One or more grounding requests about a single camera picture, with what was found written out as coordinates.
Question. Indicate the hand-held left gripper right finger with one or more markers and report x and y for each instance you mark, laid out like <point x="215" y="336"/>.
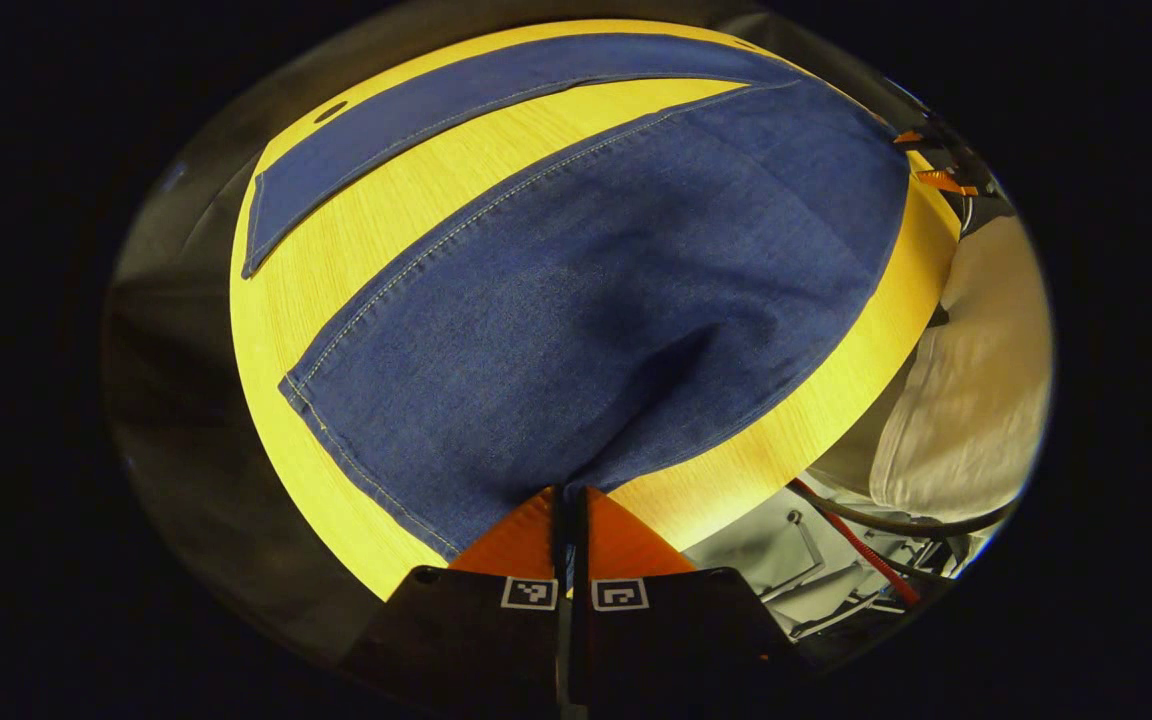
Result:
<point x="676" y="640"/>

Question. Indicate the person's white garment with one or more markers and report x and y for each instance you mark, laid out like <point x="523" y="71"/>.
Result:
<point x="976" y="400"/>

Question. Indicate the blue denim jeans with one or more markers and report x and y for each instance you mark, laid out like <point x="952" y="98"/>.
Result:
<point x="586" y="300"/>

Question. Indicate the grey metal frame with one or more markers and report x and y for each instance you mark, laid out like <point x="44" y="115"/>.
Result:
<point x="746" y="550"/>

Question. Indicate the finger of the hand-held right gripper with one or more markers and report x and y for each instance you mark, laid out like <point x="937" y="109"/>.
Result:
<point x="946" y="182"/>

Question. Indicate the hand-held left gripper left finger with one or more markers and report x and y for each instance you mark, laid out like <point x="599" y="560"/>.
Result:
<point x="476" y="640"/>

